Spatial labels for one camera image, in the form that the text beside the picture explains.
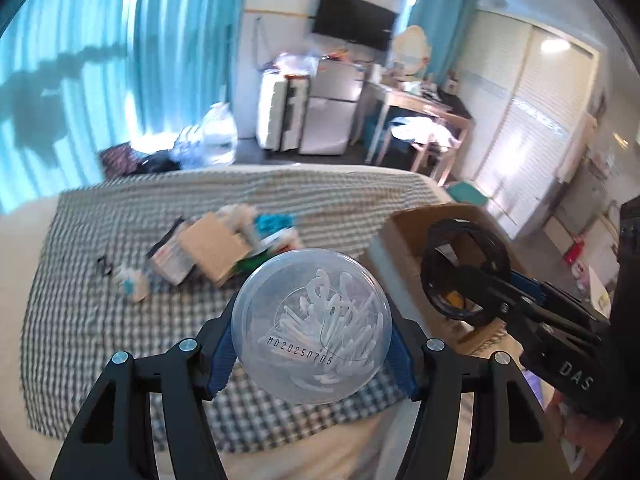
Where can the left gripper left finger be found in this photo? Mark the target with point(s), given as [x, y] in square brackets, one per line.
[111, 436]

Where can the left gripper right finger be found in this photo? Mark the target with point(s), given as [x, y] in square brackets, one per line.
[510, 436]

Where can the dark tissue paper pack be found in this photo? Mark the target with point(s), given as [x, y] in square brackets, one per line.
[168, 259]

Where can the tan cardboard medicine box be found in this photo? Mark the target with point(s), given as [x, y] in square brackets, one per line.
[214, 248]

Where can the green snack bag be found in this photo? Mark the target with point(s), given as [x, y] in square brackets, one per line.
[249, 264]

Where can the clear cotton swab container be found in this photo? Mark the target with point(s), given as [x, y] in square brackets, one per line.
[311, 326]

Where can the teal blister pack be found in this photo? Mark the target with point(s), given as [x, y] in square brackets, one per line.
[269, 224]

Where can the white duck figurine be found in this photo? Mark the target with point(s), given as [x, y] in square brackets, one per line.
[134, 284]

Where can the white tissue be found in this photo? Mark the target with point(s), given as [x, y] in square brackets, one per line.
[237, 217]

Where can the person right hand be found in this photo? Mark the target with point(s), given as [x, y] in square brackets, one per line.
[591, 435]

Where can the white bed mattress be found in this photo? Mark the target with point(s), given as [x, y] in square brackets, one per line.
[257, 435]

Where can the checkered tablecloth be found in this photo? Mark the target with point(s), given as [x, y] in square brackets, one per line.
[139, 263]

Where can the brown stool teal cushion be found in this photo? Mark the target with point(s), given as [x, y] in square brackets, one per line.
[465, 192]

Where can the wooden chair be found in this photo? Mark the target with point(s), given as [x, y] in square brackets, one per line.
[438, 160]

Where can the white louvered wardrobe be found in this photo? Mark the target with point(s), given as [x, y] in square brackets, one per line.
[527, 88]

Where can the dark patterned bag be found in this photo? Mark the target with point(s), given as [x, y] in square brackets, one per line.
[120, 161]

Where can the clothes on chair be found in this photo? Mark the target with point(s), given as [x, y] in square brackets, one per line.
[423, 130]

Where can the water bottle pack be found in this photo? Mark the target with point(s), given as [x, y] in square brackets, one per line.
[187, 150]

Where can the wooden desk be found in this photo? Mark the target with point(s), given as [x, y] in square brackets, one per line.
[451, 113]

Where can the large water jug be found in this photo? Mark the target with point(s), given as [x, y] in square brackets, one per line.
[218, 136]

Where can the oval vanity mirror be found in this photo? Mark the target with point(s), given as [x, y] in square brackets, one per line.
[411, 51]

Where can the silver mini fridge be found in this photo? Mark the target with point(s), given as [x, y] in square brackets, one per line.
[332, 102]

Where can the white suitcase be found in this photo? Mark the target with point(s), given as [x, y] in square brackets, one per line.
[281, 111]

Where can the teal curtain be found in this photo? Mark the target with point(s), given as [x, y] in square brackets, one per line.
[81, 76]

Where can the black wall television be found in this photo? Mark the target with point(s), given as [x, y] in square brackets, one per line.
[355, 21]

